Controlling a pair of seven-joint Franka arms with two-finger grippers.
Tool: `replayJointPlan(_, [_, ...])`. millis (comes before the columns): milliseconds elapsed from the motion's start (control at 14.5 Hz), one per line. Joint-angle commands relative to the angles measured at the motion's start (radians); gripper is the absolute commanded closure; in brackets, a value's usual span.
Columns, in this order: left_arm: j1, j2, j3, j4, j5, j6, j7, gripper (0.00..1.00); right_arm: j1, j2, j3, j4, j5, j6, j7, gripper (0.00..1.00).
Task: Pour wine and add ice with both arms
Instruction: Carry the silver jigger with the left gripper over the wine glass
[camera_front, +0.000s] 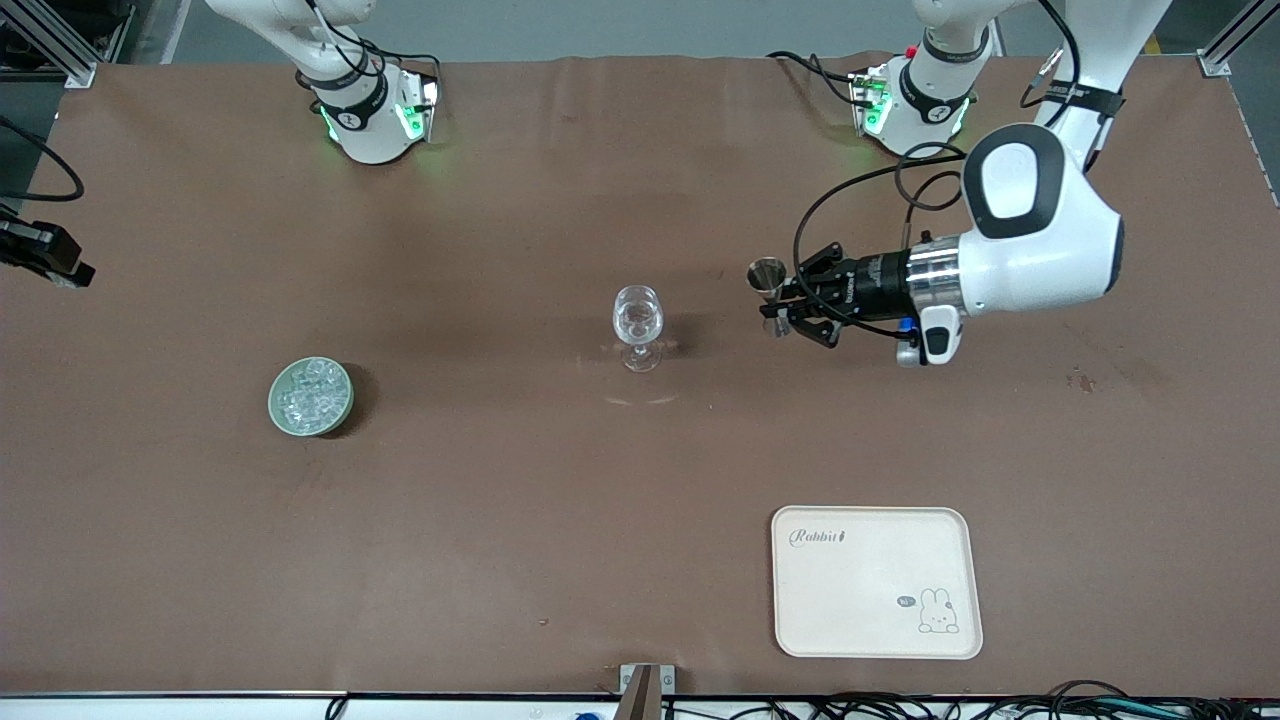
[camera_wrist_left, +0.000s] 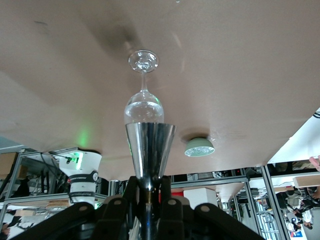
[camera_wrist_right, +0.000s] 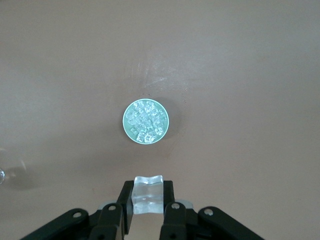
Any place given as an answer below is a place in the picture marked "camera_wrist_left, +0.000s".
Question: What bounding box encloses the metal jigger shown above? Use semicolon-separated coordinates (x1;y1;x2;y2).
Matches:
124;122;177;240

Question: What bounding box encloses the green bowl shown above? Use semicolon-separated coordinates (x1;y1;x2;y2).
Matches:
184;136;216;158

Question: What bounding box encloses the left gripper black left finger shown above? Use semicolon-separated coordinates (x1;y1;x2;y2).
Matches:
14;176;140;240

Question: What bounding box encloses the clear ice cubes pile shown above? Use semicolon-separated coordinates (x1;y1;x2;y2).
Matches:
189;146;214;156

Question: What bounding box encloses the cardboard box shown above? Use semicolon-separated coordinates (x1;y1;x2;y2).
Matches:
0;152;21;180

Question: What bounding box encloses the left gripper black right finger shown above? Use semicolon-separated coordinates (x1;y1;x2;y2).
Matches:
158;176;266;240

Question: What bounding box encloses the aluminium rack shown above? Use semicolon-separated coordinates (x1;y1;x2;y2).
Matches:
169;164;320;240

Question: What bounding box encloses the red and white box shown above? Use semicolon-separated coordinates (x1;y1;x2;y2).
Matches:
171;187;217;208

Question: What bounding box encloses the brown table cover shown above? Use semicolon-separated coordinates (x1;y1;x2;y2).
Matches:
0;0;320;181

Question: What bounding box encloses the clear wine glass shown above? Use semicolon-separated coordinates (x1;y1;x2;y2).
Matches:
124;49;165;126

